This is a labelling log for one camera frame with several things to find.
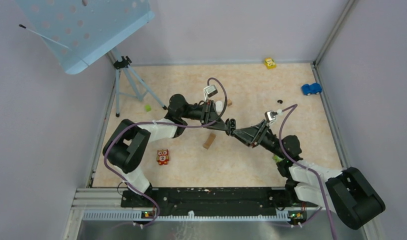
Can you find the white slotted cable duct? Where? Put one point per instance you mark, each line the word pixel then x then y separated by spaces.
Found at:
pixel 139 216

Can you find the small green cube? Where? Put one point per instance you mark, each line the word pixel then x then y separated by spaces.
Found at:
pixel 148 108

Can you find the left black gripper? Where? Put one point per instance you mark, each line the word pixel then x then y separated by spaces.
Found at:
pixel 207 115

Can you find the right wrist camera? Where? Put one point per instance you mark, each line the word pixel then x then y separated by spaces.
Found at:
pixel 271 116

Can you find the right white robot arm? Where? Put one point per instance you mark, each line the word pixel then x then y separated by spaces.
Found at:
pixel 347 193

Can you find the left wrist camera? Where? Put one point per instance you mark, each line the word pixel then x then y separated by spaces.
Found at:
pixel 210 91

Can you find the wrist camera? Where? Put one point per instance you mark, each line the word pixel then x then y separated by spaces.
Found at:
pixel 271 116
pixel 210 91

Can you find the white earbud charging case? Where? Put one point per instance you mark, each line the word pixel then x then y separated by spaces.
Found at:
pixel 219 106

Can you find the light blue perforated stand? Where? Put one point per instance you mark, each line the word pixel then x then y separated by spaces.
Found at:
pixel 79 32

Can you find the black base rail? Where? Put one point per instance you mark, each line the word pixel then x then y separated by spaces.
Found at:
pixel 212 201

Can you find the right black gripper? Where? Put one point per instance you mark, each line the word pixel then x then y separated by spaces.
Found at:
pixel 248 134

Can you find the yellow toy car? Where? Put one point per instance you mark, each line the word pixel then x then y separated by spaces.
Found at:
pixel 270 63

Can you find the black oval charging case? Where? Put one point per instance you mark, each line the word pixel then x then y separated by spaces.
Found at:
pixel 231 126

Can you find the red owl number block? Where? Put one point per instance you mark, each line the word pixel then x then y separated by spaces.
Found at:
pixel 163 157

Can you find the green owl number block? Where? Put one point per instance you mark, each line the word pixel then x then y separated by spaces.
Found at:
pixel 277 159

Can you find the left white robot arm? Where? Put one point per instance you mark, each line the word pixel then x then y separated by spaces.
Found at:
pixel 125 149

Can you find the blue toy car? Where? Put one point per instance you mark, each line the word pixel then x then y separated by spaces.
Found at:
pixel 311 89

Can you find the light blue tripod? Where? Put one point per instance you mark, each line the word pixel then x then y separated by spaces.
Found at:
pixel 122 65

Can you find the wooden arch block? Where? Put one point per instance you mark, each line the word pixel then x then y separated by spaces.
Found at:
pixel 209 141

